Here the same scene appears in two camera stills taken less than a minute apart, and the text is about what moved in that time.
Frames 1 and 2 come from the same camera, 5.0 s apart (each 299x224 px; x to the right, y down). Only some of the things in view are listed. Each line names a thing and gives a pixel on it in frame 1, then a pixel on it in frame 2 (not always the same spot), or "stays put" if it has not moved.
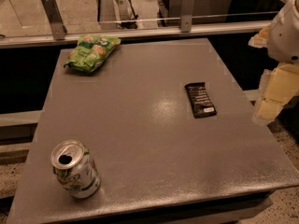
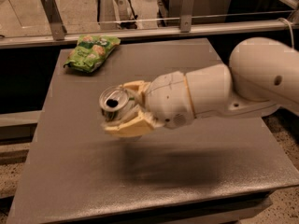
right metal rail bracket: (188, 7) stays put
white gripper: (285, 42) to (168, 99)
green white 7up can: (76, 169) to (114, 102)
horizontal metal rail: (70, 38) stays put
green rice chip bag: (91, 51) stays put
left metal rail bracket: (54, 15) stays put
